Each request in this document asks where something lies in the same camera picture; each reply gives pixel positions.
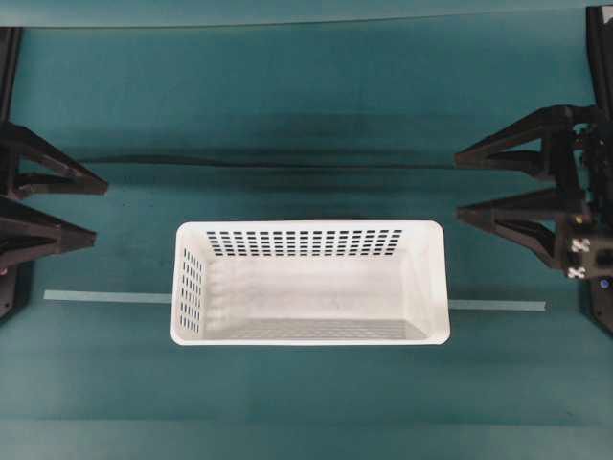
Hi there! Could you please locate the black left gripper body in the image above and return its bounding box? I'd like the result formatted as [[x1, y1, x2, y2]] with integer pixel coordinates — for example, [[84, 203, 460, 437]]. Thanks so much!
[[1, 122, 28, 307]]

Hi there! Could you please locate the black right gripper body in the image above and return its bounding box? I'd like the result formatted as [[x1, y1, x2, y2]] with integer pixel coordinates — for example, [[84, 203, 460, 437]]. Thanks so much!
[[567, 106, 612, 280]]

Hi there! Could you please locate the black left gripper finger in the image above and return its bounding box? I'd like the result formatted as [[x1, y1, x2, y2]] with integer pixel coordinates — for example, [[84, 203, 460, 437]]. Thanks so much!
[[1, 196, 97, 268], [19, 126, 108, 199]]

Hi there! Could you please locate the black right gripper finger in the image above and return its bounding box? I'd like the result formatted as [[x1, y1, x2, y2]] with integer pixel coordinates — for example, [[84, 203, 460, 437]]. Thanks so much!
[[456, 188, 582, 271], [454, 105, 582, 185]]

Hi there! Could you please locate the white perforated plastic basket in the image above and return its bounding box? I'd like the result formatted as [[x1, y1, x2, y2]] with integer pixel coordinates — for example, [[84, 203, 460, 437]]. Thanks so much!
[[170, 219, 451, 347]]

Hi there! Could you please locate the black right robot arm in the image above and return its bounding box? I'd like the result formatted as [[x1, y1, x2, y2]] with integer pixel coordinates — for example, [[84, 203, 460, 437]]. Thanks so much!
[[455, 6, 612, 332]]

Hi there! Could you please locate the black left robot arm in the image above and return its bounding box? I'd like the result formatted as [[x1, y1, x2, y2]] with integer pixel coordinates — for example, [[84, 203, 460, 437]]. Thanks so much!
[[1, 27, 108, 316]]

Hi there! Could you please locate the light blue tape strip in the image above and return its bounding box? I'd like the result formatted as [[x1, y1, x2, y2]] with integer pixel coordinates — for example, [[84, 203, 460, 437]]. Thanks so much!
[[43, 289, 546, 312]]

